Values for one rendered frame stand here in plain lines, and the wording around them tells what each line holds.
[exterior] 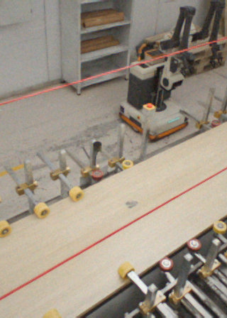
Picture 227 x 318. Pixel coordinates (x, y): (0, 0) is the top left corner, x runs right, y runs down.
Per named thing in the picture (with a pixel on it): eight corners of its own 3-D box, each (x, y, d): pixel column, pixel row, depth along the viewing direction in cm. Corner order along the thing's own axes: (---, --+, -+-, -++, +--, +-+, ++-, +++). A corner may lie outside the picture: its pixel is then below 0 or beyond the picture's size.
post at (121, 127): (114, 172, 302) (118, 123, 272) (118, 171, 303) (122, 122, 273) (117, 175, 300) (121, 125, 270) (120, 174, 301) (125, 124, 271)
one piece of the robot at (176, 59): (165, 69, 408) (169, 50, 395) (184, 64, 422) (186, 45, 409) (176, 75, 399) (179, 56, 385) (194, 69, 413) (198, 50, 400)
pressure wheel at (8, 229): (-3, 220, 215) (9, 220, 221) (-9, 231, 217) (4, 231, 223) (1, 226, 212) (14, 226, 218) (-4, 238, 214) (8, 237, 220)
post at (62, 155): (60, 201, 277) (58, 150, 247) (64, 199, 279) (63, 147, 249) (63, 204, 275) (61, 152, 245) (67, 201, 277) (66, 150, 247)
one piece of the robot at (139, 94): (124, 110, 473) (130, 45, 421) (156, 98, 501) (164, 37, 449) (141, 122, 454) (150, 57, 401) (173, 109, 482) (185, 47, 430)
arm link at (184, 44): (192, 6, 348) (184, 8, 342) (196, 8, 344) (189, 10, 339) (184, 50, 375) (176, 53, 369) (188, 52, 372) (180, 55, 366)
